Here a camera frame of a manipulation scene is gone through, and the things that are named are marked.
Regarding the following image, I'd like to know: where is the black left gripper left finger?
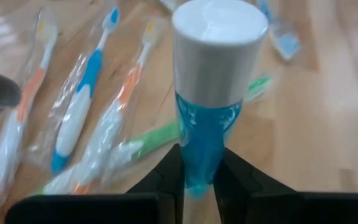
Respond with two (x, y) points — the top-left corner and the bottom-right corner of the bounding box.
(126, 142), (185, 224)

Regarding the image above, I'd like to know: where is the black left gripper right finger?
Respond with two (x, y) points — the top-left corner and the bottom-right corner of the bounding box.
(213, 147), (296, 224)

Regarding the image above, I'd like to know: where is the green white toothbrush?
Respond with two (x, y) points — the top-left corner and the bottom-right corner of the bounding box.
(31, 73), (275, 197)

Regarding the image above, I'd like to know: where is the orange white toothbrush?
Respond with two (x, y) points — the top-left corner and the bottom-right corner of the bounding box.
(0, 6), (62, 218)
(70, 17), (161, 195)

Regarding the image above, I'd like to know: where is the blue white toothbrush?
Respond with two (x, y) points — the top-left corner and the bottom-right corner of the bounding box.
(256, 0), (303, 62)
(32, 6), (122, 177)

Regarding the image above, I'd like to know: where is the blue bottle with white cap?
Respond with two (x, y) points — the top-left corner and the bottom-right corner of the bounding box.
(171, 0), (269, 200)

